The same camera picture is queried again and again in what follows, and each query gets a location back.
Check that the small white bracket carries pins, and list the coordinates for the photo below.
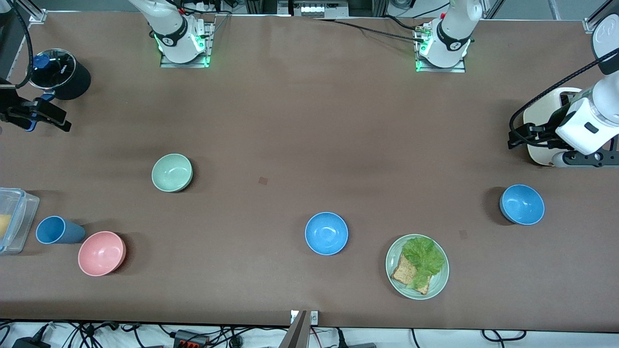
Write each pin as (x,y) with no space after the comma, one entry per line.
(314,317)

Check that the green lettuce leaf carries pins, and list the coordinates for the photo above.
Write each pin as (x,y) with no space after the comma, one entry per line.
(425,256)

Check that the pink bowl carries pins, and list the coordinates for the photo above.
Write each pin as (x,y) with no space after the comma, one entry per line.
(100,253)

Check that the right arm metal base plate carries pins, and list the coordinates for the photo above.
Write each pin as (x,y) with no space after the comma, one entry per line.
(209,43)

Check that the dark-rimmed blue bowl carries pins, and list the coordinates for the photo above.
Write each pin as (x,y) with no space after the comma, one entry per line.
(522,204)

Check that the light blue bowl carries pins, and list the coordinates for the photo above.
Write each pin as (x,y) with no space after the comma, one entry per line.
(326,233)

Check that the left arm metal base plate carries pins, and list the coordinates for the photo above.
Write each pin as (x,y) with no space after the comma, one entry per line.
(459,68)

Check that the pale green bowl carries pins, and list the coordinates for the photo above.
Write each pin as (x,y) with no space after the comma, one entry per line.
(171,172)

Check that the cream white toaster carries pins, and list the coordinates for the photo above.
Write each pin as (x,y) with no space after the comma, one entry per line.
(539,118)

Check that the glass lid blue knob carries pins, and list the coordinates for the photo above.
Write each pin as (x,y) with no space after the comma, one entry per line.
(53,67)

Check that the black power adapter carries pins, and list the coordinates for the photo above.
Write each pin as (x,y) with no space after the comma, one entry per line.
(29,343)

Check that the pale green plate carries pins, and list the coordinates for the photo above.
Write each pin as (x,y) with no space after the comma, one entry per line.
(437,285)

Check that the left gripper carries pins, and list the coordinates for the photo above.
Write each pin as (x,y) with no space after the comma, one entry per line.
(554,126)

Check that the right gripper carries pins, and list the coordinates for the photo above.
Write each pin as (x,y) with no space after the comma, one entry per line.
(10,108)

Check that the clear plastic container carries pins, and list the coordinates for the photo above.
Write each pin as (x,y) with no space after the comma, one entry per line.
(22,212)

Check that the black orange connector box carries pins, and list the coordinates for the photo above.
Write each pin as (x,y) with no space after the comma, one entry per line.
(191,339)

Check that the blue cup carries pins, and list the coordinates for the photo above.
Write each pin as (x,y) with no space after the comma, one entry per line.
(53,230)

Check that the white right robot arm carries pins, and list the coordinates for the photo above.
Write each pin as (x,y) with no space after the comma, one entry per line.
(169,24)

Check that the yellow food item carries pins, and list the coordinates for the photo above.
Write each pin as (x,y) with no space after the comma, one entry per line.
(4,225)

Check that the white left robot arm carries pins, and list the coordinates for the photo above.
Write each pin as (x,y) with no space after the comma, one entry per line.
(452,29)

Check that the grey metal bar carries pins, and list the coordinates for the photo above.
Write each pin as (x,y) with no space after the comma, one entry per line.
(296,333)

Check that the brown bread slice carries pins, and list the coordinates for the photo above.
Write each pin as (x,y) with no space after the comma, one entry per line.
(402,273)

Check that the white power strip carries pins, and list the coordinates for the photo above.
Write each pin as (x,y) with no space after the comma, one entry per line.
(319,8)

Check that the aluminium frame profile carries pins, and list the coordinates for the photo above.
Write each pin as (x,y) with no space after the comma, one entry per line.
(597,19)
(36,15)

